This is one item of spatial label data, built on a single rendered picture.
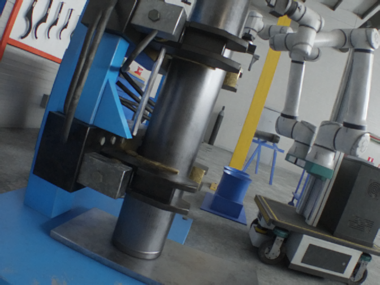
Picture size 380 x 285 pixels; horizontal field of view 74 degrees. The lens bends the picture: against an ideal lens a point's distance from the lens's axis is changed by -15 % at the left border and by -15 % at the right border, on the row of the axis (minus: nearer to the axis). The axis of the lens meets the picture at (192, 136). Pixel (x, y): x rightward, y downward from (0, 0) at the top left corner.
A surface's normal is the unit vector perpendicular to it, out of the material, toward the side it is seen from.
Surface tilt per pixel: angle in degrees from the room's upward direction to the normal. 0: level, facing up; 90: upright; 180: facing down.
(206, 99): 90
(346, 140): 107
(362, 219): 90
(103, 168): 90
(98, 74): 90
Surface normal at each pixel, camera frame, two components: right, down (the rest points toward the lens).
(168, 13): -0.13, 0.01
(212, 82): 0.59, 0.25
